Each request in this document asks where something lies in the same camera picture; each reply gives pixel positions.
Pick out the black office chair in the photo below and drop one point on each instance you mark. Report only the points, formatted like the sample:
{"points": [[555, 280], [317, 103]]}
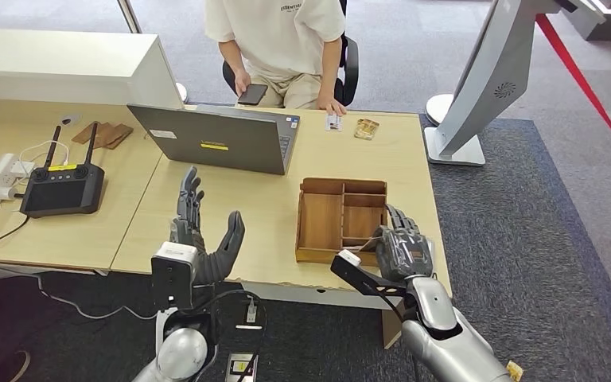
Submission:
{"points": [[350, 63]]}

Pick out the grey kiosk stand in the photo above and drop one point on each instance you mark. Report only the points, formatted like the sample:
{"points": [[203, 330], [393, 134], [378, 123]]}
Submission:
{"points": [[495, 68]]}

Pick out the metal pole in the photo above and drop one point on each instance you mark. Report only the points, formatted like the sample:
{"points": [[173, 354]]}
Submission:
{"points": [[129, 16]]}

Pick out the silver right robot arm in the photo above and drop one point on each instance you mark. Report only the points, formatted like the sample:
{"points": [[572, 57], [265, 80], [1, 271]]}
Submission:
{"points": [[442, 348]]}

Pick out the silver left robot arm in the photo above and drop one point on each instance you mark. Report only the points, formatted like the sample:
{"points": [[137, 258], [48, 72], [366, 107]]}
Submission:
{"points": [[181, 353]]}

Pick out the person's left forearm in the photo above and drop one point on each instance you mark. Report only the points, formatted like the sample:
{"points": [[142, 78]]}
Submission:
{"points": [[331, 68]]}

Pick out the white charger adaptor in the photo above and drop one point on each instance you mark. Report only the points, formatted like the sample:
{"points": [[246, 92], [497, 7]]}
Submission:
{"points": [[22, 168]]}

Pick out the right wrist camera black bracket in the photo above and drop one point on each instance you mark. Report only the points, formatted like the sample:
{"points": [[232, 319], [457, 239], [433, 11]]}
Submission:
{"points": [[358, 282]]}

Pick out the gold patterned packet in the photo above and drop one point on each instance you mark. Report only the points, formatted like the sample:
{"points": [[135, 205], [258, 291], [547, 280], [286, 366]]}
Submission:
{"points": [[366, 129]]}

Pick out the floor outlet box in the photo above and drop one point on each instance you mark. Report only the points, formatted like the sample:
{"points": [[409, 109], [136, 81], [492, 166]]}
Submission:
{"points": [[240, 366]]}

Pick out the white counter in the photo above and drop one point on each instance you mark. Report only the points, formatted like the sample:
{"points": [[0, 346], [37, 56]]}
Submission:
{"points": [[63, 63]]}

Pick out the grey laptop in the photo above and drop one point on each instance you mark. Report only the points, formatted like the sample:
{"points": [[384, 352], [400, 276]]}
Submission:
{"points": [[216, 139]]}

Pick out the wooden desk organizer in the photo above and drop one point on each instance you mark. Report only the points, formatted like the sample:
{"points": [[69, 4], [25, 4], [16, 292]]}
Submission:
{"points": [[318, 221]]}

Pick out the white floor plug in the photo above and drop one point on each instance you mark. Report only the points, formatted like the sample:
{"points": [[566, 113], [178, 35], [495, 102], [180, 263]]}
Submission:
{"points": [[250, 313]]}

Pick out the person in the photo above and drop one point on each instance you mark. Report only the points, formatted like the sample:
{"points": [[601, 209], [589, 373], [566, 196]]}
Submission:
{"points": [[279, 37]]}

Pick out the person's right forearm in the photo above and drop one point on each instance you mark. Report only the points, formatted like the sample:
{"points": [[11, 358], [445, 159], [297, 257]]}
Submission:
{"points": [[231, 58]]}

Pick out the dark grey floor rug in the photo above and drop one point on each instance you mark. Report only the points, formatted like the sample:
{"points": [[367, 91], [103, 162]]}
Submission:
{"points": [[521, 237]]}

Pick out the small grey device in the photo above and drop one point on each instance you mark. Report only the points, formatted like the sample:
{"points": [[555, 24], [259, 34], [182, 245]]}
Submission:
{"points": [[70, 120]]}

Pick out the white power plug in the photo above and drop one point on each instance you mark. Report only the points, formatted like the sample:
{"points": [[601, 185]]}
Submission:
{"points": [[4, 194]]}

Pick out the black smartphone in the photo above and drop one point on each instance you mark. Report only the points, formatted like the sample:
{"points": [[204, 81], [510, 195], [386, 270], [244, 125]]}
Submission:
{"points": [[253, 95]]}

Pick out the brown wooden card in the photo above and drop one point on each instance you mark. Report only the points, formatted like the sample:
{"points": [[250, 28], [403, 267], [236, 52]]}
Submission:
{"points": [[87, 133], [118, 136]]}

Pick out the person's left hand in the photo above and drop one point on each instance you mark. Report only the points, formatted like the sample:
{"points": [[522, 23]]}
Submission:
{"points": [[329, 104]]}

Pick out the red barrier tape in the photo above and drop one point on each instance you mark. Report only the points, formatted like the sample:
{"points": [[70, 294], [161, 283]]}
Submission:
{"points": [[579, 79]]}

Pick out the white ID card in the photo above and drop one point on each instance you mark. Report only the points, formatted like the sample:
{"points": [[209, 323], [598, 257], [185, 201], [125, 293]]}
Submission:
{"points": [[333, 123]]}

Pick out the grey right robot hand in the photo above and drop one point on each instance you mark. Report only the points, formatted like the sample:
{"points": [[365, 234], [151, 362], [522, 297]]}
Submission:
{"points": [[405, 253]]}

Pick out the black remote controller with antennas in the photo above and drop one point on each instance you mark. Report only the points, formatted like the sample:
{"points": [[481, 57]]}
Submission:
{"points": [[60, 192]]}

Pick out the white round stanchion base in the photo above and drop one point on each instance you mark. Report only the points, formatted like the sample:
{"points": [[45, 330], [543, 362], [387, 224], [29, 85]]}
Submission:
{"points": [[437, 108], [181, 92]]}

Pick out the room key card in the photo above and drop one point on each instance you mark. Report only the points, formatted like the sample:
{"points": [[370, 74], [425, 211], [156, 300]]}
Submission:
{"points": [[368, 245]]}

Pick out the person's right hand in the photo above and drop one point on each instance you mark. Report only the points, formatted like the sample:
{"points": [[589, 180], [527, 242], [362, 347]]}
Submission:
{"points": [[242, 81]]}

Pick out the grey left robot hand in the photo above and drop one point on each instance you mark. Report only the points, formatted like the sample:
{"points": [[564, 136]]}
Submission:
{"points": [[189, 232]]}

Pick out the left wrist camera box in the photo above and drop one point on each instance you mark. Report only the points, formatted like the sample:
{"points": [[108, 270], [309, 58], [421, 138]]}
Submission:
{"points": [[173, 279]]}

